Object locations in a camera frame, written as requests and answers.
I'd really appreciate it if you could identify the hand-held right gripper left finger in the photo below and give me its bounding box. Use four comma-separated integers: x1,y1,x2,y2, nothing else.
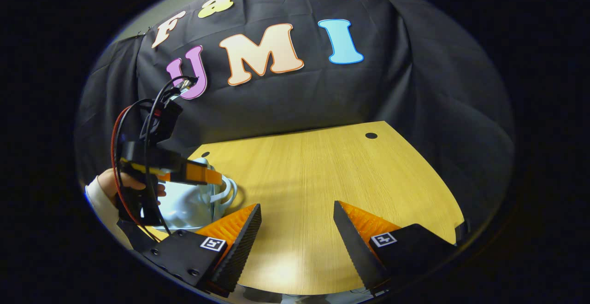
141,203,263,298

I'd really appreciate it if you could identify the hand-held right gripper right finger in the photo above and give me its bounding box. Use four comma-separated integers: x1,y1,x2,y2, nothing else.
332,200,459,296

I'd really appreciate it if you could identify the white suitcase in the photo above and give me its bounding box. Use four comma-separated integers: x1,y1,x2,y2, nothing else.
152,157,238,232

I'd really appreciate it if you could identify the black backdrop cloth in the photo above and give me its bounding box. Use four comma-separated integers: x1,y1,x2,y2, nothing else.
74,0,516,231

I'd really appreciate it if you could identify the black cable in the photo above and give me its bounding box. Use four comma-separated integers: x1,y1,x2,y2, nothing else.
140,76,200,235

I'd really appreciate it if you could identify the red cable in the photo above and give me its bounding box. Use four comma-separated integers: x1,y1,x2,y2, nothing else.
110,105,148,231

